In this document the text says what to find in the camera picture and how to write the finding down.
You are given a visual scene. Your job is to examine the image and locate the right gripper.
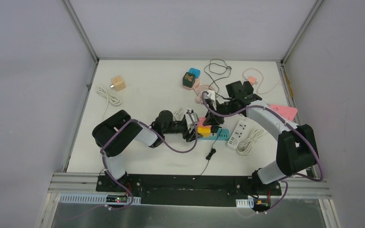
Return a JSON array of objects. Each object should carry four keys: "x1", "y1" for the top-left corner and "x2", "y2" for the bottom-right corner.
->
[{"x1": 203, "y1": 99, "x2": 236, "y2": 126}]

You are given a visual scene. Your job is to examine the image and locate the pink cube socket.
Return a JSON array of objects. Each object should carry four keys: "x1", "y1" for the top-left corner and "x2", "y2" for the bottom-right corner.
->
[{"x1": 197, "y1": 117, "x2": 206, "y2": 127}]

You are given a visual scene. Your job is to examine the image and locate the teal power strip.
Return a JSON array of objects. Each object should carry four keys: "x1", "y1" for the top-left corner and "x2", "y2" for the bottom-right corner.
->
[{"x1": 199, "y1": 128, "x2": 231, "y2": 141}]

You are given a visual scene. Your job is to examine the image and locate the beige dragon cube adapter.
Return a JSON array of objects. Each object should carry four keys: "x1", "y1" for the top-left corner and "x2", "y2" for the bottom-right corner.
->
[{"x1": 110, "y1": 76, "x2": 126, "y2": 91}]

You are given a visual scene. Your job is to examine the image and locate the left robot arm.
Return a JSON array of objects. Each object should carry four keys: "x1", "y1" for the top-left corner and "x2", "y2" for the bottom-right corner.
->
[{"x1": 92, "y1": 110, "x2": 203, "y2": 192}]

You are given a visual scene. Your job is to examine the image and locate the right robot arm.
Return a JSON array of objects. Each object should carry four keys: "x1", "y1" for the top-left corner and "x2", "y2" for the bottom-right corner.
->
[{"x1": 202, "y1": 81, "x2": 320, "y2": 195}]

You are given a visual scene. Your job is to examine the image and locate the yellow cube socket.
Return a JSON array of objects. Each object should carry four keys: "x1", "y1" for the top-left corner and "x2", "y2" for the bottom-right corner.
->
[{"x1": 197, "y1": 126, "x2": 211, "y2": 138}]

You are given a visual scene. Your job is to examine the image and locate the round pink socket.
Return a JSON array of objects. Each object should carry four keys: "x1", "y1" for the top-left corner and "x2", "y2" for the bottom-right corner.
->
[{"x1": 183, "y1": 81, "x2": 200, "y2": 90}]

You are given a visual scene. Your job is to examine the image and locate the dark green cube socket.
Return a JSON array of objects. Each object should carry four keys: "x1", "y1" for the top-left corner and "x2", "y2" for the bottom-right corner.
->
[{"x1": 182, "y1": 72, "x2": 196, "y2": 86}]

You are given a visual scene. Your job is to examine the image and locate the blue cube socket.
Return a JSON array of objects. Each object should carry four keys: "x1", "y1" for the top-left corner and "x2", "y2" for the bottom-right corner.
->
[{"x1": 188, "y1": 68, "x2": 201, "y2": 78}]

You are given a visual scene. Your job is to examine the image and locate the white power strip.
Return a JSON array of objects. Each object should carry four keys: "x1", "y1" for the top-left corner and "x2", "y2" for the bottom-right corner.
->
[{"x1": 226, "y1": 118, "x2": 251, "y2": 150}]

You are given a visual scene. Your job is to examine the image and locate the salmon pink charger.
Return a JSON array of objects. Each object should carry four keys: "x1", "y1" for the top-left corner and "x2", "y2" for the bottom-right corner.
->
[{"x1": 247, "y1": 76, "x2": 258, "y2": 85}]

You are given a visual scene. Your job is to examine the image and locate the pink triangular power strip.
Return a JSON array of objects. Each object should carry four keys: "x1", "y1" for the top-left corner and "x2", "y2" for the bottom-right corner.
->
[{"x1": 270, "y1": 104, "x2": 298, "y2": 121}]

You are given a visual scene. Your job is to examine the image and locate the black cable of small charger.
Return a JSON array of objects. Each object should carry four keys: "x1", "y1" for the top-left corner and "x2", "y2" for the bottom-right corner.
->
[{"x1": 198, "y1": 129, "x2": 223, "y2": 177}]

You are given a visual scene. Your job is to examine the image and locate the pink coiled cable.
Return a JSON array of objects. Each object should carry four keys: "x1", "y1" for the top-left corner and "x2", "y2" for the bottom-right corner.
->
[{"x1": 194, "y1": 84, "x2": 218, "y2": 105}]

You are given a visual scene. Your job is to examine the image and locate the thin pink cable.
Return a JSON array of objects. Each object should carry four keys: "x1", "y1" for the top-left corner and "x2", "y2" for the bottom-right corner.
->
[{"x1": 242, "y1": 67, "x2": 282, "y2": 95}]

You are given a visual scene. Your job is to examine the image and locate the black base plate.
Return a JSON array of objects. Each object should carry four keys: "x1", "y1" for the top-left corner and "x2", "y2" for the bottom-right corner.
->
[{"x1": 96, "y1": 174, "x2": 282, "y2": 207}]

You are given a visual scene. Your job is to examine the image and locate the white cable of orange strip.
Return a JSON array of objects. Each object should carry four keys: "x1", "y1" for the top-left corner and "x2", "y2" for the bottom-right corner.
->
[{"x1": 95, "y1": 85, "x2": 121, "y2": 119}]

